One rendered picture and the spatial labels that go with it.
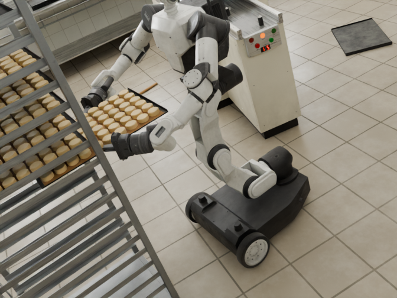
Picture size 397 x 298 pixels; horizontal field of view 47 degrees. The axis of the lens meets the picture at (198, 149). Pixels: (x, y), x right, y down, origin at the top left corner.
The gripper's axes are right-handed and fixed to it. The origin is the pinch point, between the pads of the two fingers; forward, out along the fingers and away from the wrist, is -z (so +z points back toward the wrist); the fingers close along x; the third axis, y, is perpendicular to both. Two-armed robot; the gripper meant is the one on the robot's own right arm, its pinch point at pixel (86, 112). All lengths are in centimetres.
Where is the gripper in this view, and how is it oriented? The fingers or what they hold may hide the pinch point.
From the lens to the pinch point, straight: 225.8
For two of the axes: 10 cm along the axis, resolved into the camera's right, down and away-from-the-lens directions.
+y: 9.4, -1.2, -3.1
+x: -2.8, -7.8, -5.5
